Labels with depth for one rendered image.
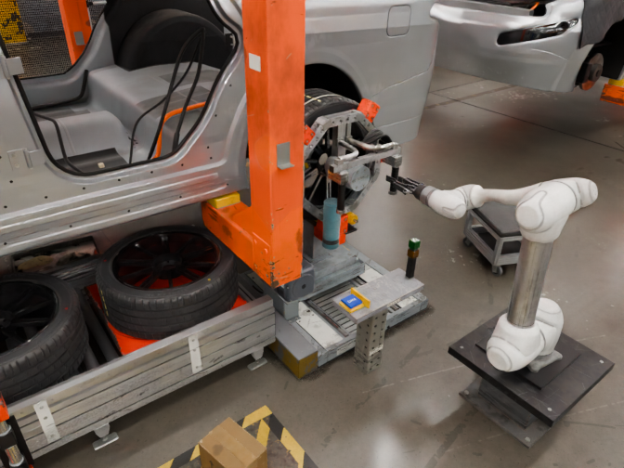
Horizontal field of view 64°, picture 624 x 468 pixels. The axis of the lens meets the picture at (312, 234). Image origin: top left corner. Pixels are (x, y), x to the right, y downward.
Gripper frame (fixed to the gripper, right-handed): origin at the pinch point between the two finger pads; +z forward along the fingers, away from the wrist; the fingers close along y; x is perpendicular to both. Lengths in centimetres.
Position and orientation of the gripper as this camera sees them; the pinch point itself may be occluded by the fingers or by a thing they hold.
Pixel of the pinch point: (394, 178)
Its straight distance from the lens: 251.0
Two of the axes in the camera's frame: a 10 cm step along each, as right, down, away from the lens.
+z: -6.0, -4.3, 6.8
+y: 8.0, -3.0, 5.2
